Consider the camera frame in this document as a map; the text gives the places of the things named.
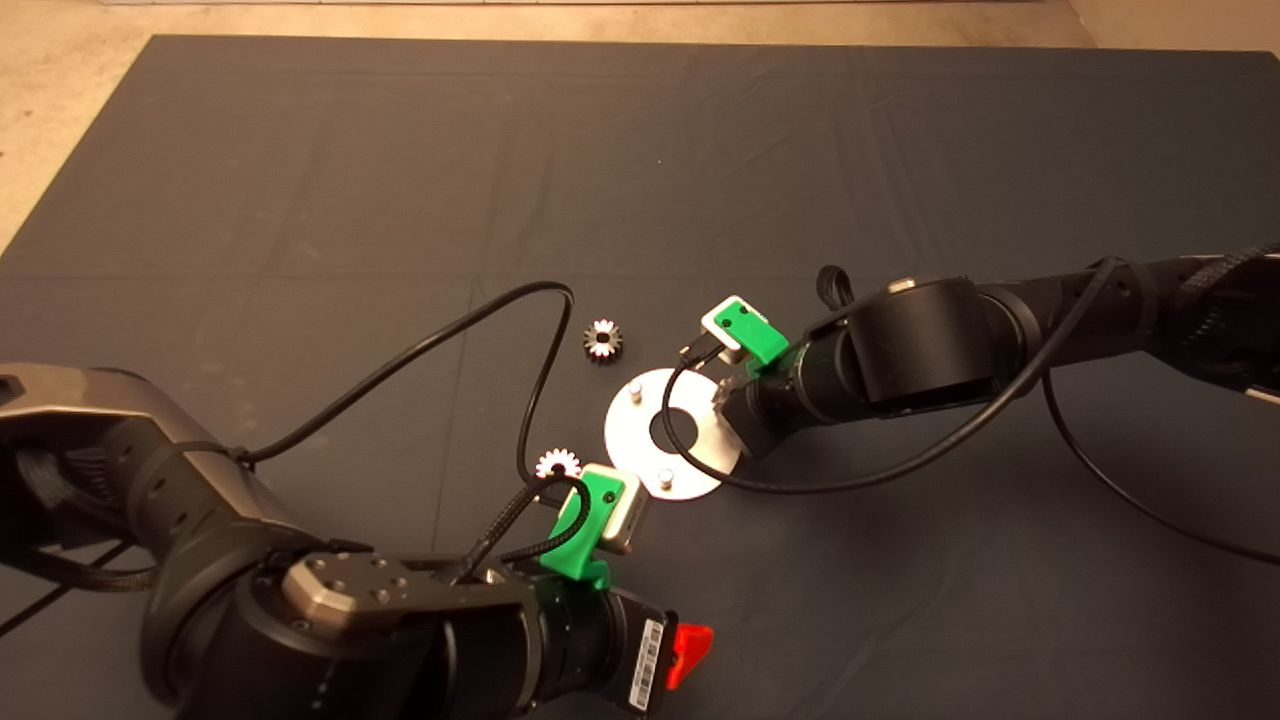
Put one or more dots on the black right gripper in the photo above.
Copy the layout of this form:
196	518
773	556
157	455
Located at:
780	405

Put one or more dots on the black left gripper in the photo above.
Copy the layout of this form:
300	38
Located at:
600	650

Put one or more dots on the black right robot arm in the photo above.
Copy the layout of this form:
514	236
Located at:
930	340

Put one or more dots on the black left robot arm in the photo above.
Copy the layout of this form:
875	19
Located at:
200	600

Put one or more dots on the round metal carrier plate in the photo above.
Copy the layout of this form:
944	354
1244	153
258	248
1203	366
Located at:
630	440

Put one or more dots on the small steel planetary gear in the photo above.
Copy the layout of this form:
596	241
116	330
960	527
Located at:
611	351
552	463

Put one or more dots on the green right camera mount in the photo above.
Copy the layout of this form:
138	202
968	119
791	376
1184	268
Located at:
755	340

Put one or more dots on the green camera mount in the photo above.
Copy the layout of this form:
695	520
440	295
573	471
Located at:
572	545
755	340

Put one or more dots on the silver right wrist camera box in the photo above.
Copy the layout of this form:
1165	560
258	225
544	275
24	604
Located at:
708	322

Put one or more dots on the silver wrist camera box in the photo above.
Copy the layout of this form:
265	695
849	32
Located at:
708	322
632	510

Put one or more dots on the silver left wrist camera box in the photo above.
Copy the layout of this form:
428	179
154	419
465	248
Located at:
632	510

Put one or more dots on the green left camera mount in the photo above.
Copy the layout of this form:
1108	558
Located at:
572	545

